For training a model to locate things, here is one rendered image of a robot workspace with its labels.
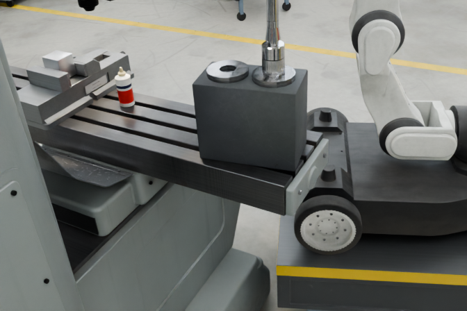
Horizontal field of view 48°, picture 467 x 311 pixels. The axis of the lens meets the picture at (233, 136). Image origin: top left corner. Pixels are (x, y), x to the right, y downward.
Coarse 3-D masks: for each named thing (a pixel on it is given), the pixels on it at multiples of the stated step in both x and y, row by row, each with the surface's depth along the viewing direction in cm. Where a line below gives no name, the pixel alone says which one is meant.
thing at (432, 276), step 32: (288, 224) 172; (288, 256) 160; (320, 256) 159; (352, 256) 158; (384, 256) 158; (416, 256) 157; (448, 256) 156; (288, 288) 162; (320, 288) 161; (352, 288) 160; (384, 288) 158; (416, 288) 156; (448, 288) 154
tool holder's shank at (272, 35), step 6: (270, 0) 98; (276, 0) 98; (270, 6) 99; (276, 6) 99; (270, 12) 100; (276, 12) 100; (270, 18) 100; (276, 18) 100; (270, 24) 101; (276, 24) 101; (270, 30) 101; (276, 30) 101; (270, 36) 102; (276, 36) 102; (270, 42) 103; (276, 42) 103
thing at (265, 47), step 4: (264, 44) 104; (280, 44) 103; (284, 44) 104; (264, 48) 103; (268, 48) 102; (272, 48) 102; (276, 48) 102; (280, 48) 103; (284, 48) 104; (268, 52) 103; (272, 52) 103; (276, 52) 103
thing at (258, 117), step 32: (224, 64) 112; (224, 96) 107; (256, 96) 105; (288, 96) 102; (224, 128) 111; (256, 128) 109; (288, 128) 106; (224, 160) 116; (256, 160) 113; (288, 160) 110
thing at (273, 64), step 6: (264, 54) 104; (270, 54) 103; (276, 54) 103; (282, 54) 104; (264, 60) 105; (270, 60) 104; (276, 60) 104; (282, 60) 104; (264, 66) 105; (270, 66) 104; (276, 66) 104; (282, 66) 105; (264, 72) 106; (270, 72) 105; (276, 72) 105; (282, 72) 106
